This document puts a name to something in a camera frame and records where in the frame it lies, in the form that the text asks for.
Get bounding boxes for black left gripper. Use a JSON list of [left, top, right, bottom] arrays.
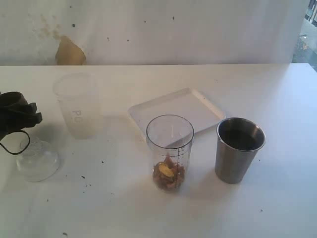
[[0, 103, 43, 140]]

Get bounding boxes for brown contents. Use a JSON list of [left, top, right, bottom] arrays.
[[153, 156, 186, 192]]

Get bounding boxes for brown wooden cup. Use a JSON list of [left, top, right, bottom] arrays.
[[0, 92, 28, 110]]

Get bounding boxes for clear plastic shaker cup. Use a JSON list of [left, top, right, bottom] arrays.
[[146, 115, 194, 192]]

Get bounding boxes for stainless steel cup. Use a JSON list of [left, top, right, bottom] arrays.
[[215, 117, 265, 184]]

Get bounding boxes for white rectangular tray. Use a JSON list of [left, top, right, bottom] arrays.
[[128, 88, 226, 139]]

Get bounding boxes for clear dome shaker lid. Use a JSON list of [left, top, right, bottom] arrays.
[[16, 137, 60, 182]]

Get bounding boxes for translucent white plastic cup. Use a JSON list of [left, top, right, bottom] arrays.
[[53, 73, 102, 139]]

